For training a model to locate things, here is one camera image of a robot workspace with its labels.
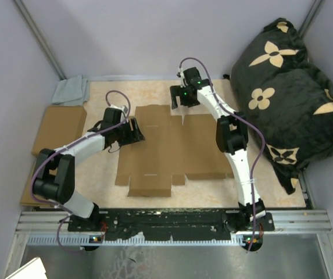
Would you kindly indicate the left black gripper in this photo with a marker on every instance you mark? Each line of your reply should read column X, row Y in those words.
column 133, row 136

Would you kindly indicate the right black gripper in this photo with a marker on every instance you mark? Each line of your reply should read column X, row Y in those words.
column 177, row 91

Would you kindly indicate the brown cardboard box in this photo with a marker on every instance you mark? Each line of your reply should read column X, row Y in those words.
column 176, row 148

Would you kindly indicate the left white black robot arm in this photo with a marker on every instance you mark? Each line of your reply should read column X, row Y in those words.
column 54, row 175

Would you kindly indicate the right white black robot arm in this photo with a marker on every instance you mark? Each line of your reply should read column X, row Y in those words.
column 231, row 138

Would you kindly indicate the folded brown box upper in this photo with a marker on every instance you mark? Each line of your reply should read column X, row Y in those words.
column 60, row 126

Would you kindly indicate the folded brown box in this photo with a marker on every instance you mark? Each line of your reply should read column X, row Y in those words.
column 60, row 126
column 27, row 199

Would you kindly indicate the folded brown box lower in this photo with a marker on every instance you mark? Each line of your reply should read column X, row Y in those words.
column 27, row 199

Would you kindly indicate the grey cloth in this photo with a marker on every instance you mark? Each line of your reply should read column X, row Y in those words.
column 72, row 92

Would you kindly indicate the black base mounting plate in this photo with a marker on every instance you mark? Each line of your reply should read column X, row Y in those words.
column 164, row 224

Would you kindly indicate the black floral pillow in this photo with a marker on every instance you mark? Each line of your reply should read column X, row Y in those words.
column 287, row 98

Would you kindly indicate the white paper sheet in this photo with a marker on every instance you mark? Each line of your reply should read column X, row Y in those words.
column 34, row 269

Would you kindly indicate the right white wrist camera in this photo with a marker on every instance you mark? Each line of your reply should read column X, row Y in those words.
column 179, row 73

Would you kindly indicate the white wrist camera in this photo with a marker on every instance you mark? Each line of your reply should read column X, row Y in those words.
column 179, row 73
column 124, row 109

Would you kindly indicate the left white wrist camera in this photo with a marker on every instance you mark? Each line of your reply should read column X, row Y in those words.
column 124, row 109

